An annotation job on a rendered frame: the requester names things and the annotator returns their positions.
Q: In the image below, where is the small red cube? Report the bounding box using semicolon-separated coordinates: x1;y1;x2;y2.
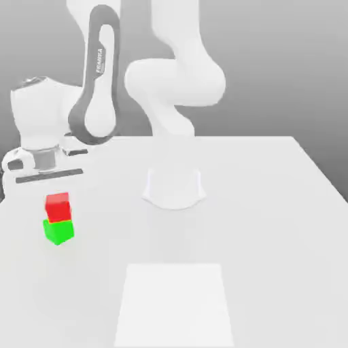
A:
44;192;73;224

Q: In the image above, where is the small green cube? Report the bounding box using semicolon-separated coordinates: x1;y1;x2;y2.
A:
42;219;75;246

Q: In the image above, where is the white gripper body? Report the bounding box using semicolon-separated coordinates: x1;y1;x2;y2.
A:
14;168;85;194

